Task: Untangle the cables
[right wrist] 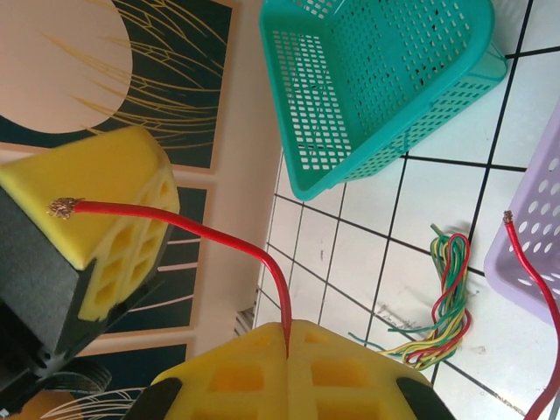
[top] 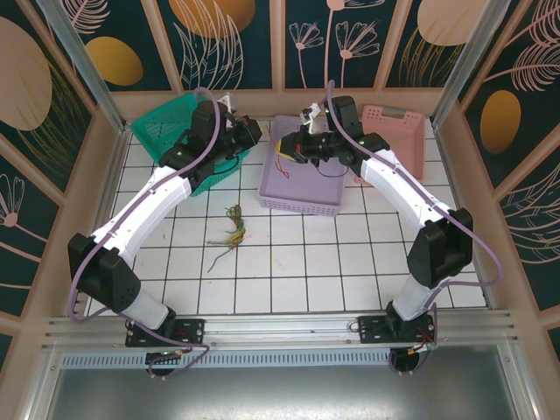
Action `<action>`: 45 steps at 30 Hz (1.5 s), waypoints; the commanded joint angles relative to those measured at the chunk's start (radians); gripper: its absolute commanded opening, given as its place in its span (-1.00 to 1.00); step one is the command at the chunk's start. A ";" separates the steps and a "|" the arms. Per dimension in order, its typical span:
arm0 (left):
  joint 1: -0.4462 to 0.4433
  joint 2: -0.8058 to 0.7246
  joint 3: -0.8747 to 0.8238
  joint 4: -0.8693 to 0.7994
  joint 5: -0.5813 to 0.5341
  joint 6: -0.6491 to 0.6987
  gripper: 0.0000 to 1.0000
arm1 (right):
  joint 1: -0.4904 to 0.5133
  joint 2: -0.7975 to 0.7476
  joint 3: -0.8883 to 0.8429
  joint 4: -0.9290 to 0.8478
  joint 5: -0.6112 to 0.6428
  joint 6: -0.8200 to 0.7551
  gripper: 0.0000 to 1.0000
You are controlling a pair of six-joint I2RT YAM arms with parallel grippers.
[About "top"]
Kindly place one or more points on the wall panel, pale flower outline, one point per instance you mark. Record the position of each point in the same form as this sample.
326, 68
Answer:
22, 227

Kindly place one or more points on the aluminium corner post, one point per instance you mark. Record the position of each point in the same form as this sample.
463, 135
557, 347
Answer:
87, 65
468, 61

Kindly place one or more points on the aluminium mounting rail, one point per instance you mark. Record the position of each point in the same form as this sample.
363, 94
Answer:
280, 326

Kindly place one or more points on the wall panel, orange oval feathers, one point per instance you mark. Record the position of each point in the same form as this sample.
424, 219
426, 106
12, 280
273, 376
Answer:
503, 122

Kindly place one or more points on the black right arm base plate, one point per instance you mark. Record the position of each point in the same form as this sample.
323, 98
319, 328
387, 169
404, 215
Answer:
372, 330

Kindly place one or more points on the lilac perforated plastic basket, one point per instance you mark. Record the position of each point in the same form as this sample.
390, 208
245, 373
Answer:
302, 188

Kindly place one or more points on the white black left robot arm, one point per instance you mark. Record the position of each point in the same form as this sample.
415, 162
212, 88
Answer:
153, 205

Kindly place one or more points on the wall panel, feather outlines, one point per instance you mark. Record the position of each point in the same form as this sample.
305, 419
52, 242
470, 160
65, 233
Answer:
534, 227

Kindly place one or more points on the teal slotted plastic basket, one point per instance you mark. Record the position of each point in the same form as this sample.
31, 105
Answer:
153, 127

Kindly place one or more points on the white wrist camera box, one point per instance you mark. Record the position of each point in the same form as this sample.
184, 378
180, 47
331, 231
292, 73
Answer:
226, 104
312, 118

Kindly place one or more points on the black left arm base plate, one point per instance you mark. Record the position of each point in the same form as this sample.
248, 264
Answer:
192, 332

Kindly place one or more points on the wall panel, large pale oval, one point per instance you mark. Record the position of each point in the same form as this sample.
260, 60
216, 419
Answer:
26, 79

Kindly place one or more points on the wall panel, pale circle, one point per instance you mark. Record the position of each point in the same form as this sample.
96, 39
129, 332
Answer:
437, 22

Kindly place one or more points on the pink perforated plastic basket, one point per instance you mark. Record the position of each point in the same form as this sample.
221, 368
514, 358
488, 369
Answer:
407, 140

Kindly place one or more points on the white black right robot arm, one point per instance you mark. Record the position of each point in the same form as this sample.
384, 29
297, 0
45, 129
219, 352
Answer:
394, 188

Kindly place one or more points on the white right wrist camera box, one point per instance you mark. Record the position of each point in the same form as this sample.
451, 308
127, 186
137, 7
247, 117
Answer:
312, 118

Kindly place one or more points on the wall panel, small orange oval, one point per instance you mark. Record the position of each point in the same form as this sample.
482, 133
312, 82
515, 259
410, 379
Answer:
114, 61

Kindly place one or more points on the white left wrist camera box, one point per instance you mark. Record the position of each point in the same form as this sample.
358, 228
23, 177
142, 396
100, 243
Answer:
226, 104

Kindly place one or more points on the wall panel, orange circle leaves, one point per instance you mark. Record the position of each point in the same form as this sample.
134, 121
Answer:
210, 17

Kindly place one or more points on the wall panel, pink flowers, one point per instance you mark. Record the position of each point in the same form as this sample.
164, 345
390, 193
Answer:
315, 65

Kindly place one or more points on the grey metal plate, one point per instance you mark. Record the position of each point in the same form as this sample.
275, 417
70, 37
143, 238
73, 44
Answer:
280, 394

